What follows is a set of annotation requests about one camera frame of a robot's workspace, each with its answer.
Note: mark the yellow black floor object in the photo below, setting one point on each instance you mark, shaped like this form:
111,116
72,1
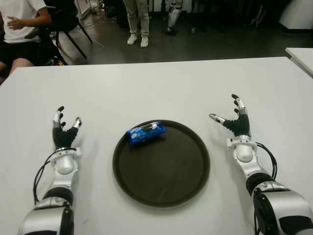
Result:
58,62

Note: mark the grey metal folding stand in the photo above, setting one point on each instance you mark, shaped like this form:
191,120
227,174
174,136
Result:
259,17

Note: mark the white side table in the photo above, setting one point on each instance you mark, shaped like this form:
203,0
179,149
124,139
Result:
303,58

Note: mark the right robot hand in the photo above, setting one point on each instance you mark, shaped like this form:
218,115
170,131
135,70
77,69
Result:
239,124

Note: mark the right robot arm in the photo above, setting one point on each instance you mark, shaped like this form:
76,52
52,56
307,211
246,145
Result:
244,151

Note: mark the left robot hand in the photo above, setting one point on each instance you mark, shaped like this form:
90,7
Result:
64,135

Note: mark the white panel cart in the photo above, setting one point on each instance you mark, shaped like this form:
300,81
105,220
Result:
82,8

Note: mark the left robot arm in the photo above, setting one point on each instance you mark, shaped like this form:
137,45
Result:
63,169

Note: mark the seated person white shirt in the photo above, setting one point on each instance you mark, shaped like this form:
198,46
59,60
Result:
17,27

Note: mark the white humanoid robot legs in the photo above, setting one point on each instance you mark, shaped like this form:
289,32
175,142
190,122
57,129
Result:
172,17

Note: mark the blue Oreo packet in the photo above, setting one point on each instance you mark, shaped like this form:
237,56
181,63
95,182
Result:
144,133

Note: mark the standing person beige trousers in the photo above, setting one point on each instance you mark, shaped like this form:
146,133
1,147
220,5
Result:
138,22

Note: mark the white cabinet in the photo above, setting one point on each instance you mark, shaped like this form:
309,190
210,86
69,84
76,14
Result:
298,14

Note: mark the black chair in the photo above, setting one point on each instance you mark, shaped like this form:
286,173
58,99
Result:
61,14

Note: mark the round dark brown tray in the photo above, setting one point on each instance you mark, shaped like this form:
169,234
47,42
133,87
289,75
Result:
161,169

